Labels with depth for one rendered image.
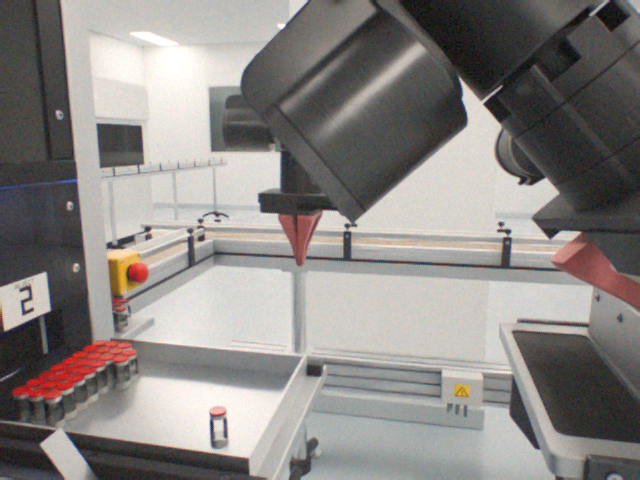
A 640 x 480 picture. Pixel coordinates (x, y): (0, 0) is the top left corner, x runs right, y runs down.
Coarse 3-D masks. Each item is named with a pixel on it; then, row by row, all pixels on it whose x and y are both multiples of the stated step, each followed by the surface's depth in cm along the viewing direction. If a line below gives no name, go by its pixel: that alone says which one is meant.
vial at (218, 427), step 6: (210, 420) 58; (216, 420) 57; (222, 420) 58; (210, 426) 58; (216, 426) 57; (222, 426) 58; (210, 432) 58; (216, 432) 58; (222, 432) 58; (210, 438) 58; (216, 438) 58; (222, 438) 58; (228, 438) 59; (216, 444) 58; (222, 444) 58
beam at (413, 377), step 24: (312, 360) 162; (336, 360) 161; (360, 360) 159; (384, 360) 159; (408, 360) 159; (432, 360) 159; (456, 360) 159; (480, 360) 158; (336, 384) 163; (360, 384) 161; (384, 384) 159; (408, 384) 157; (432, 384) 156; (504, 384) 150
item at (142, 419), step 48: (144, 384) 74; (192, 384) 74; (240, 384) 74; (288, 384) 67; (0, 432) 58; (48, 432) 56; (96, 432) 61; (144, 432) 61; (192, 432) 62; (240, 432) 62
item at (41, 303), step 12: (36, 276) 71; (0, 288) 65; (12, 288) 67; (36, 288) 71; (0, 300) 65; (12, 300) 67; (36, 300) 71; (48, 300) 73; (12, 312) 67; (36, 312) 71; (12, 324) 67
